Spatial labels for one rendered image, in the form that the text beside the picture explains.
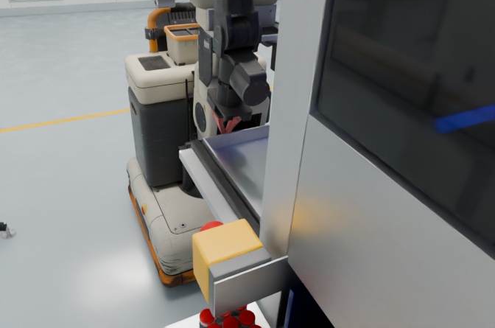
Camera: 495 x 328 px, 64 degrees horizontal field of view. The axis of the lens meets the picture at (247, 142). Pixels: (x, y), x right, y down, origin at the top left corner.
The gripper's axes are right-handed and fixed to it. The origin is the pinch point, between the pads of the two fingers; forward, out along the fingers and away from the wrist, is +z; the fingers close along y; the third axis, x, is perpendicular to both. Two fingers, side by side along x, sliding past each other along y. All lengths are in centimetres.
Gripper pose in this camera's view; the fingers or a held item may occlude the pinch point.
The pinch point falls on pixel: (225, 133)
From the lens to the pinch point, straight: 89.8
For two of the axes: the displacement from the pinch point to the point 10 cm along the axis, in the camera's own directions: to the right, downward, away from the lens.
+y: 4.3, 6.3, -6.4
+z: -1.3, 7.5, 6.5
